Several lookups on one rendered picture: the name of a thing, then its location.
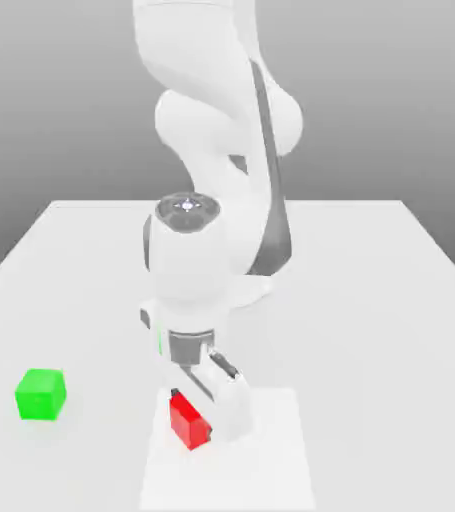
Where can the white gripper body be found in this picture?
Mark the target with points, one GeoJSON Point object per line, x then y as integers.
{"type": "Point", "coordinates": [227, 408]}

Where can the small red cube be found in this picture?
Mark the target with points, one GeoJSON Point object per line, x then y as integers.
{"type": "Point", "coordinates": [189, 426]}

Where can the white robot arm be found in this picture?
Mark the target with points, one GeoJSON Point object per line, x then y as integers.
{"type": "Point", "coordinates": [195, 264]}

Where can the small green cube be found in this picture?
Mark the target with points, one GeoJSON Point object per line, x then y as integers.
{"type": "Point", "coordinates": [39, 396]}

